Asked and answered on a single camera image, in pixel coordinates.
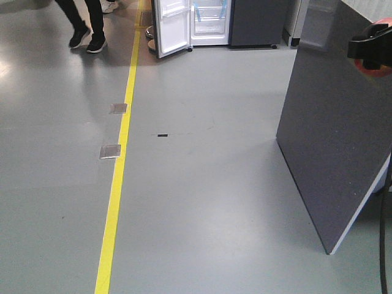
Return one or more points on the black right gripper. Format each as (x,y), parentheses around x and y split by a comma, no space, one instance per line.
(377,48)

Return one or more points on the red yellow apple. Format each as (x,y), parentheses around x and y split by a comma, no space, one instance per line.
(370,68)

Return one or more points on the fridge door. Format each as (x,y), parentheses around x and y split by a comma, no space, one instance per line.
(171,21)

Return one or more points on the open white fridge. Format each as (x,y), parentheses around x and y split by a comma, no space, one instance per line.
(238,24)

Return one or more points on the grey kitchen counter cabinet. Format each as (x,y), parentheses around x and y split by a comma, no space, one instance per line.
(335,126)

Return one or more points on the metal floor plate far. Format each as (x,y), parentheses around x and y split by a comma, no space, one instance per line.
(118,108)

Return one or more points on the metal floor plate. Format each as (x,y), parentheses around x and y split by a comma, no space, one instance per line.
(118,108)
(110,152)

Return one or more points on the person with white sneakers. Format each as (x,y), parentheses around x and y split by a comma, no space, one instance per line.
(108,6)

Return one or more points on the metal floor plate near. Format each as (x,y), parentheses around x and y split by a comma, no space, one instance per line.
(110,152)

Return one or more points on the person in black trousers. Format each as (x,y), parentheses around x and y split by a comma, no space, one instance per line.
(80,29)

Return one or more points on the yellow floor tape line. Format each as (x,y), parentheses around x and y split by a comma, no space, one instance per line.
(104,270)

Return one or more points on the chrome stanchion post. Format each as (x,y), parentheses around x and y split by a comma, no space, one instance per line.
(150,35)

